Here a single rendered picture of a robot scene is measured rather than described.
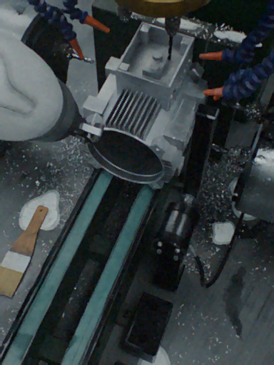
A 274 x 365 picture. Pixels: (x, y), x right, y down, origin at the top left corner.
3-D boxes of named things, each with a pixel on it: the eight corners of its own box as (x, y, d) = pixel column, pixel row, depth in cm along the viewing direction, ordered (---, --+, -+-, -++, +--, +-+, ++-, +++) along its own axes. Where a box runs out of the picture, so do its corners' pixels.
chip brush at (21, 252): (33, 204, 119) (33, 202, 118) (55, 210, 118) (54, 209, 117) (-12, 292, 109) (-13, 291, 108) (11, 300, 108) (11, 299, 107)
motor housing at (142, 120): (120, 96, 119) (118, 29, 103) (203, 123, 115) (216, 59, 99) (81, 167, 109) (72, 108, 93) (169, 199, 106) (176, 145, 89)
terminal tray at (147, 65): (139, 50, 105) (140, 21, 99) (192, 67, 103) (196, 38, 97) (114, 96, 99) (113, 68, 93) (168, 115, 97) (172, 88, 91)
